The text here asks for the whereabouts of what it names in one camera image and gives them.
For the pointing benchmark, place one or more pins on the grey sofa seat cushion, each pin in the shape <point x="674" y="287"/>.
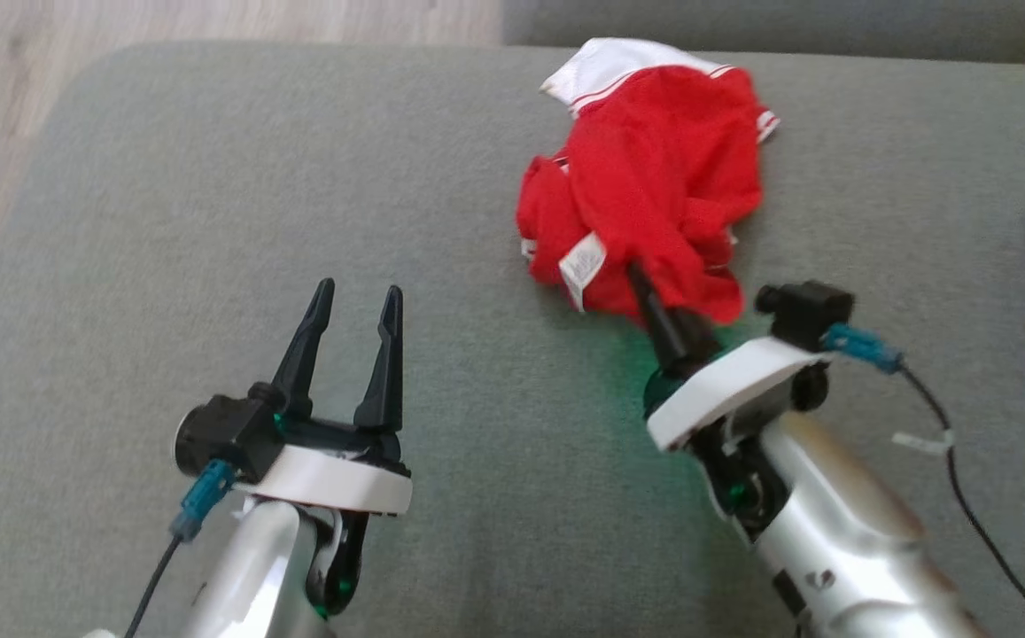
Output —
<point x="477" y="266"/>

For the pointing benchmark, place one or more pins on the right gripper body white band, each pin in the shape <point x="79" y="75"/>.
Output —
<point x="725" y="390"/>

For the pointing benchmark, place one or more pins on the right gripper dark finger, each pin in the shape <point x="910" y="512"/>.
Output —
<point x="667" y="328"/>

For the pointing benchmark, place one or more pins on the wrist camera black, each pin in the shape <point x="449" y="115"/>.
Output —
<point x="809" y="310"/>
<point x="224" y="430"/>

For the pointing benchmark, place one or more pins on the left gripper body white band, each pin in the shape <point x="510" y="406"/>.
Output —
<point x="335" y="478"/>

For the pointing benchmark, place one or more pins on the red basketball jersey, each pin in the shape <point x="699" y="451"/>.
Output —
<point x="654" y="177"/>

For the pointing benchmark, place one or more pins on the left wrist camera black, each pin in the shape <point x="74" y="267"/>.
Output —
<point x="224" y="430"/>

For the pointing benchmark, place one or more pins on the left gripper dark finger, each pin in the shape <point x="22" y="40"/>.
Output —
<point x="304" y="354"/>
<point x="384" y="372"/>

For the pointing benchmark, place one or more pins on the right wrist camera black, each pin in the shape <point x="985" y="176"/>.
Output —
<point x="809" y="310"/>

